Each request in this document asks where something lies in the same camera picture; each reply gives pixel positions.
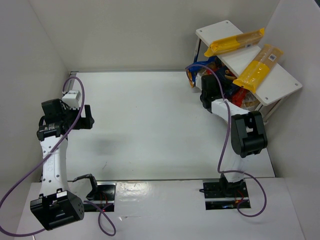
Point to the dark blue pasta box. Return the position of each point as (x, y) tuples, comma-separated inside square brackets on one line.
[(226, 78)]

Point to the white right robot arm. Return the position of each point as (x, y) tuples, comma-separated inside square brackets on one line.
[(247, 135)]

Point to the blue pasta bag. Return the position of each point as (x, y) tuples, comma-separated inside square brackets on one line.
[(196, 70)]

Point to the yellow spaghetti bag front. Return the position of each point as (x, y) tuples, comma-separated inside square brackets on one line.
[(259, 68)]

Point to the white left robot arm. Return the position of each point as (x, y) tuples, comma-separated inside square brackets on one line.
[(56, 205)]

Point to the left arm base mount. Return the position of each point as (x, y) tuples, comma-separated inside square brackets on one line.
[(101, 193)]

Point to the yellow spaghetti bag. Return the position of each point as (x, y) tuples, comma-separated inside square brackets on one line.
[(259, 68), (234, 43)]

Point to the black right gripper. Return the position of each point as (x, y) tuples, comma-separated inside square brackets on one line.
[(208, 85)]

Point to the yellow spaghetti bag rear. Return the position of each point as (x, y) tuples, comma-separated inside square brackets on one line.
[(234, 43)]

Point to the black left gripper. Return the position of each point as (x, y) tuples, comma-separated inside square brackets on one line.
[(81, 120)]

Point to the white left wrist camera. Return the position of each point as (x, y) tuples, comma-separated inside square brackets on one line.
[(72, 98)]

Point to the red macaroni pasta bag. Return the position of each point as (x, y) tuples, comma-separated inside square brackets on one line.
[(245, 99)]

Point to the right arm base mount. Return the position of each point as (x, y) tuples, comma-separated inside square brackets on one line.
[(222, 195)]

